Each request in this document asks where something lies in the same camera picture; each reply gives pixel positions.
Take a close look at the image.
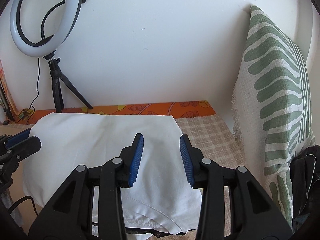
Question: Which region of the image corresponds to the white ring light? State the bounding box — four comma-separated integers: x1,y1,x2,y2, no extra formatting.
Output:
10,0,85,60

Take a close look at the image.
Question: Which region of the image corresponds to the orange patterned bedsheet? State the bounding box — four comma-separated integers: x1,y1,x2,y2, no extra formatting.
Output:
15,100,217,124

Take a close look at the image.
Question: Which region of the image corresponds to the beige checked blanket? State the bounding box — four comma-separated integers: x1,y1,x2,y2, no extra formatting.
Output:
173,113,247,238

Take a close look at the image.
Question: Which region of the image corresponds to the white garment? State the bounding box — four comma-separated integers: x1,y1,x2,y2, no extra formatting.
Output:
23,113,202,234

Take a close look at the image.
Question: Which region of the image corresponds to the green striped white pillow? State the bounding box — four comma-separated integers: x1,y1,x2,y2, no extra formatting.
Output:
233,5,315,223

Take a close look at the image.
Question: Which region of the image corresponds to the small black tripod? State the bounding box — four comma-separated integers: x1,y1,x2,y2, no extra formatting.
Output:
43,52,94,114

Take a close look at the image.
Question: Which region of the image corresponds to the colourful patterned scarf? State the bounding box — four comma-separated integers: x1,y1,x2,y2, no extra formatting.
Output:
1,63,18,117

